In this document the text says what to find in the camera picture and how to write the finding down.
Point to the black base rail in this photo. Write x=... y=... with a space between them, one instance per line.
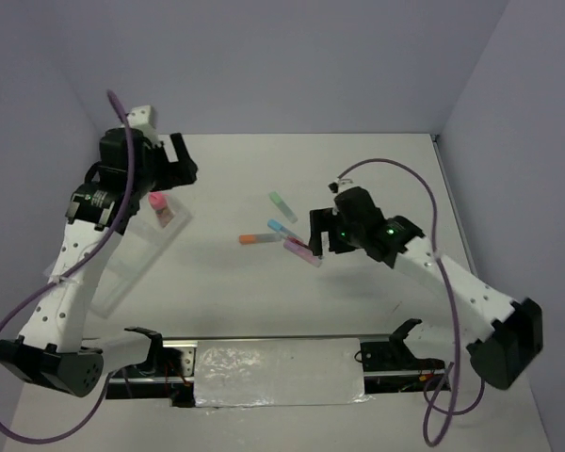
x=389 y=367

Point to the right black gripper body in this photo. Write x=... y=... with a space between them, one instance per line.
x=344 y=237

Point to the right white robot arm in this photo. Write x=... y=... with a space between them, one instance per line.
x=505 y=335

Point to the blue cap highlighter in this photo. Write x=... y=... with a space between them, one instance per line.
x=278 y=228

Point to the green cap highlighter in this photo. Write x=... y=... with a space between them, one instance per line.
x=283 y=207

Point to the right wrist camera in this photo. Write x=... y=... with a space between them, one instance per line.
x=340 y=185

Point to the orange cap highlighter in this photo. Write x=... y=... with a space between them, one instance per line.
x=254 y=239

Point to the purple cap highlighter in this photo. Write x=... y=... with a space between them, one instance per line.
x=302 y=253

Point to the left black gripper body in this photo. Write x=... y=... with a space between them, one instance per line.
x=158 y=173

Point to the pink cap glue stick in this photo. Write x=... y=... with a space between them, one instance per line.
x=161 y=208

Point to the red gel pen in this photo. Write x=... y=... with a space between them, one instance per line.
x=300 y=243

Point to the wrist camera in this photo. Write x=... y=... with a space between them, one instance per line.
x=144 y=119
x=340 y=185

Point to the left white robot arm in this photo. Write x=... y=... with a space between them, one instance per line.
x=51 y=351

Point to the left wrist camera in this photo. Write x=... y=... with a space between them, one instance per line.
x=144 y=119

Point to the silver foil covered panel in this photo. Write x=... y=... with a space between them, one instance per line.
x=272 y=373

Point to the clear plastic organizer tray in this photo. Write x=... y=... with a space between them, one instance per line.
x=101 y=284

